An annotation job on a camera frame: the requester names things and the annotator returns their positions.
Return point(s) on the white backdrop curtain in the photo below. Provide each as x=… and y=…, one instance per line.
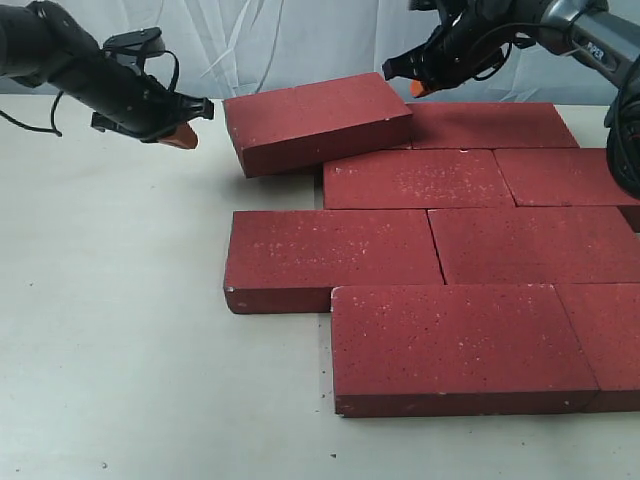
x=231, y=48

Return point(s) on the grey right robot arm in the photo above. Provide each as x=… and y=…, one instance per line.
x=608, y=44

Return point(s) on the red brick front right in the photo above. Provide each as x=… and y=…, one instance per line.
x=605, y=319

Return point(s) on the red brick angled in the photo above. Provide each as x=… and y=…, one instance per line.
x=288, y=128

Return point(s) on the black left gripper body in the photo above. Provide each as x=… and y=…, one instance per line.
x=124, y=98

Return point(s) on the red brick back left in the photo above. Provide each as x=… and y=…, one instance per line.
x=317, y=168

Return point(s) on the red brick back right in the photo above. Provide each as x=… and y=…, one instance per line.
x=464, y=126

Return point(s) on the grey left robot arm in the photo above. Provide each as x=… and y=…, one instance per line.
x=42, y=44

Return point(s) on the red brick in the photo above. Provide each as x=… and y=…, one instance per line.
x=464, y=126
x=553, y=245
x=459, y=350
x=605, y=319
x=317, y=168

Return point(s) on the red brick placed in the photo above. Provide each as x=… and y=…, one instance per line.
x=283, y=262

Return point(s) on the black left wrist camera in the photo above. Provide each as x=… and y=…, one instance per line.
x=135, y=47

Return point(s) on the red brick second row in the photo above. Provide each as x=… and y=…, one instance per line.
x=564, y=177
x=416, y=179

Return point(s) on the red brick middle right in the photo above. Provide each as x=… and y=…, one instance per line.
x=553, y=245

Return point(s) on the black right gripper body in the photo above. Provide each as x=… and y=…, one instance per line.
x=467, y=42

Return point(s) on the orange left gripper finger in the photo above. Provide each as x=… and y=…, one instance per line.
x=184, y=137

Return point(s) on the red brick front left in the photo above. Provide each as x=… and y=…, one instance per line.
x=459, y=350

